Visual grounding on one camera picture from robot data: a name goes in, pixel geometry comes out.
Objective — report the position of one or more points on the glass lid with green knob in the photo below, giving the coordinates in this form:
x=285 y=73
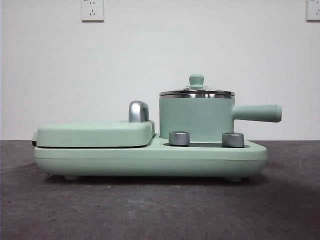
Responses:
x=197 y=82

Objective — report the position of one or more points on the silver control knob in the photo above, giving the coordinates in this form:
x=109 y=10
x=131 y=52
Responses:
x=233 y=139
x=179 y=138

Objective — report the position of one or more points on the green breakfast machine base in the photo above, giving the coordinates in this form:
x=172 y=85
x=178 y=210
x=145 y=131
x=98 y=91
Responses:
x=150 y=162

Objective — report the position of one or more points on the green griddle cover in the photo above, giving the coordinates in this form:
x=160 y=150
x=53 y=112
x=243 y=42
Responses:
x=92 y=133

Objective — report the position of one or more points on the white wall socket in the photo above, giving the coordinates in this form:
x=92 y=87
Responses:
x=92 y=11
x=313 y=10

